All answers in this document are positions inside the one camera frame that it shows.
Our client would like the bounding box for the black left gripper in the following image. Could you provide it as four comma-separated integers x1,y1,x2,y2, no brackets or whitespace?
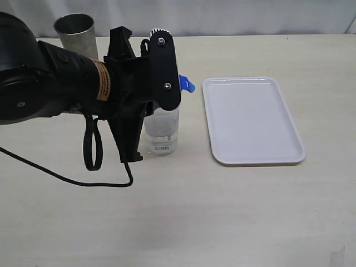
104,26,181,163

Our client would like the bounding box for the stainless steel cup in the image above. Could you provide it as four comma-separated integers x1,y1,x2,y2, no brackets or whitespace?
53,13,98,60

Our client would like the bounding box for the blue plastic lid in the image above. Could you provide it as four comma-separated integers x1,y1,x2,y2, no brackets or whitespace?
179,75,195,93

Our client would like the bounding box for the white rectangular plastic tray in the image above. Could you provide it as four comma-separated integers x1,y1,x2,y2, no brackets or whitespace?
202,77,306,166

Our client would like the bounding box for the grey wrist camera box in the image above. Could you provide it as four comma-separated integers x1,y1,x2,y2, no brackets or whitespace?
150,28,170,38

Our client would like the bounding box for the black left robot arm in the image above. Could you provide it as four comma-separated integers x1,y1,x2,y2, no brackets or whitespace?
1,12,181,162

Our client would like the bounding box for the clear tall plastic container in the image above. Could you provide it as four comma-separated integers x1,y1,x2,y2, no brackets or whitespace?
144,107,180,155

